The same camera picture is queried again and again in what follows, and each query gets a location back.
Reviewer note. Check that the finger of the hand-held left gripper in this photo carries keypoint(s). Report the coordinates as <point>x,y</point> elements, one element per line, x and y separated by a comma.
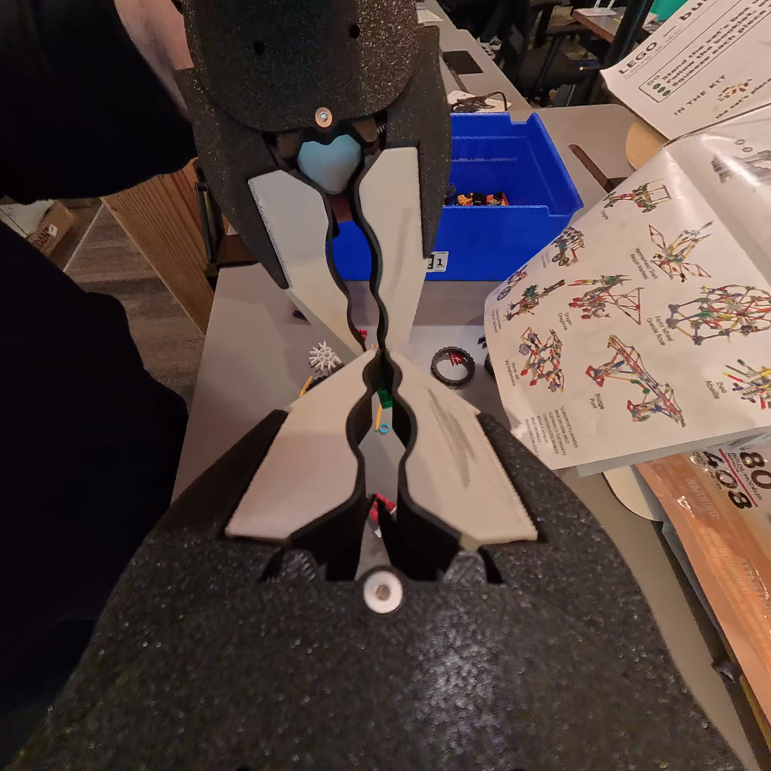
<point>400,241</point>
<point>289,229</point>

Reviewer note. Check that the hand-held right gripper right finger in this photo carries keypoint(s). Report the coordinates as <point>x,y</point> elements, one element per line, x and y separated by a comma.
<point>470,470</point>

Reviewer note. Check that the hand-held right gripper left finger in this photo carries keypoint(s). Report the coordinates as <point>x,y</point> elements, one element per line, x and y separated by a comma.
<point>301,476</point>

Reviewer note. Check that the colourful toy construction model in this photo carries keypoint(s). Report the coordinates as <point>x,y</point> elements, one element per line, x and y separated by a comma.
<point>381,400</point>

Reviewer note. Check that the person's left forearm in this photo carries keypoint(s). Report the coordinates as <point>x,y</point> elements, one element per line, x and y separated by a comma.
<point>84,109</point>

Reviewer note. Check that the black toy tire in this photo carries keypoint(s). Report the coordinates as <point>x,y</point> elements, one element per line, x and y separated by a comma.
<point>435,368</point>

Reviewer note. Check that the white snowflake connector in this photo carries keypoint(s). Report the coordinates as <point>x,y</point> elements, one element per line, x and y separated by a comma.
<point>323,358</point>

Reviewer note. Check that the brown wooden box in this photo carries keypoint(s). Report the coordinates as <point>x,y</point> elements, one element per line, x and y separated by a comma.
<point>157,241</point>

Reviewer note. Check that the blue plastic bin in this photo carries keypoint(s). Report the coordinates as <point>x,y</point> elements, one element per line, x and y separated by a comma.
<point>518,169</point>

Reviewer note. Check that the large model picture poster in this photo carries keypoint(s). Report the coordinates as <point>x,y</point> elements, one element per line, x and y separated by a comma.
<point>651,313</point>

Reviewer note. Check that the small cardboard box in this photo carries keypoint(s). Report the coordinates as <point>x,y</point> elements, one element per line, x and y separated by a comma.
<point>48,227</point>

